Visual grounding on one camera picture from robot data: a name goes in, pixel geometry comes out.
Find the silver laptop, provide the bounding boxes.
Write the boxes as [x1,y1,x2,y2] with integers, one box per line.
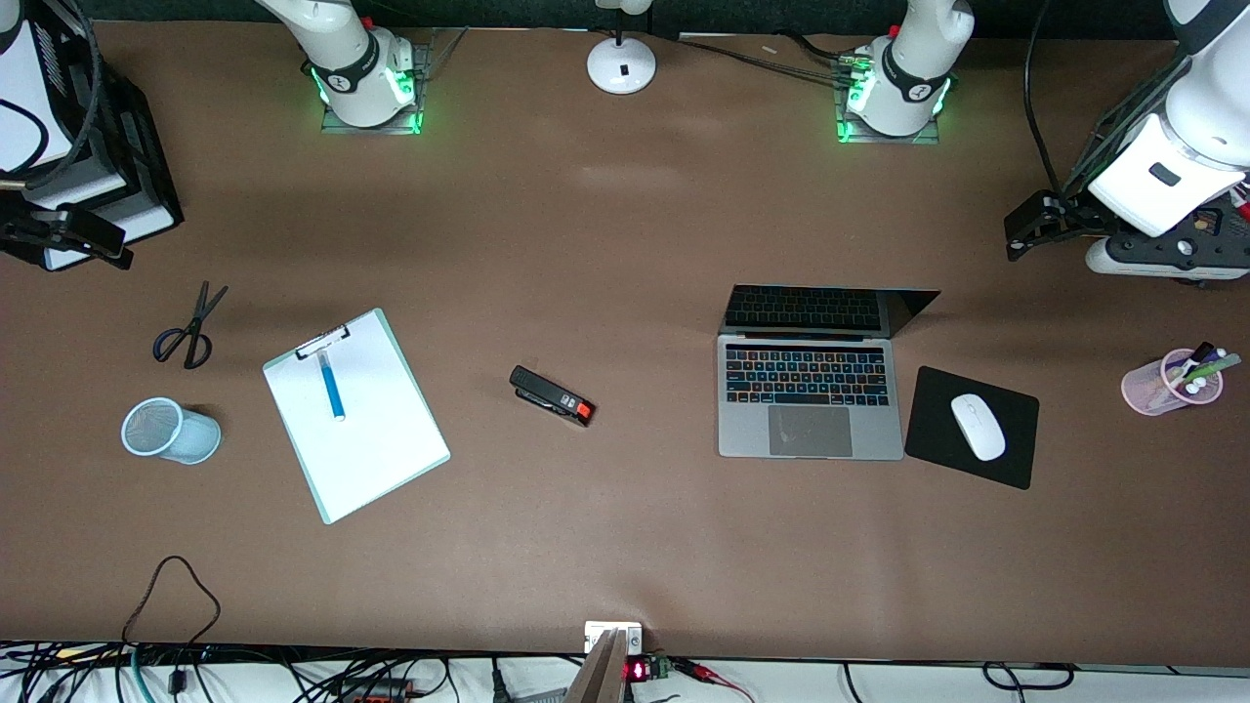
[718,284,941,461]

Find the blue marker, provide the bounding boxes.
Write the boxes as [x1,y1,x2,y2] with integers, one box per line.
[316,351,347,422]

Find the green marker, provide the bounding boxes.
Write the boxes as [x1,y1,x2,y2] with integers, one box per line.
[1185,353,1243,384]

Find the black stacked document tray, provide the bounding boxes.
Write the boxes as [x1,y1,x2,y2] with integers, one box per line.
[20,20,185,272]

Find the pink mesh pen cup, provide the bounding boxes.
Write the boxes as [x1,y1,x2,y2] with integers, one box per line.
[1121,349,1225,418]

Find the white computer mouse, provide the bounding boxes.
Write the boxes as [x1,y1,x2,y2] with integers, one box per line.
[950,393,1007,462]

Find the black mouse pad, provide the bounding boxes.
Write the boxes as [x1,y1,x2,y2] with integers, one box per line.
[904,366,1040,491]

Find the light blue mesh cup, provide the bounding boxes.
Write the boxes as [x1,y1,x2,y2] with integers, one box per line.
[121,397,223,466]

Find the light green clipboard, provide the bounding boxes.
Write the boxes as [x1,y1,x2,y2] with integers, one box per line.
[262,308,452,526]

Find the white paper sheet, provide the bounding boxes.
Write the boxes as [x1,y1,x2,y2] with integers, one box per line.
[266,315,448,521]

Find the white round stand base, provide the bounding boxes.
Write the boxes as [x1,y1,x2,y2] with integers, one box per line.
[586,0,657,96]

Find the black stapler with red tip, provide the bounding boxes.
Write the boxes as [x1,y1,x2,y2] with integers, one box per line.
[509,365,597,428]

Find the black and orange connector block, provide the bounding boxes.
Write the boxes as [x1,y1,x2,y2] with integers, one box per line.
[332,679,413,703]

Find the black hanging arm cable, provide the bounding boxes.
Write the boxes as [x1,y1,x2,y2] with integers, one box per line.
[1022,0,1067,196]

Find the black handled scissors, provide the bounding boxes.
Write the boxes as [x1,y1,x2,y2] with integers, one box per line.
[152,281,230,371]

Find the black table cable bundle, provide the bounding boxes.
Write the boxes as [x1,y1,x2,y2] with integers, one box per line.
[674,31,865,87]

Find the thin black looped cable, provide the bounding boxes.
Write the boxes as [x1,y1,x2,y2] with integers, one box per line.
[122,556,222,647]

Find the tangled black cables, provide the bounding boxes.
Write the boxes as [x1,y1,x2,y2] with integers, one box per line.
[0,640,450,703]

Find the red wire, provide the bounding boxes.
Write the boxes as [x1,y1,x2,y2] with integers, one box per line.
[674,659,755,703]

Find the white mounting bracket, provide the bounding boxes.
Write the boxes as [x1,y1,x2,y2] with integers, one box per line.
[584,622,644,655]

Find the grey camera post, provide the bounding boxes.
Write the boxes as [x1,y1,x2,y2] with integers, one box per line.
[564,630,628,703]

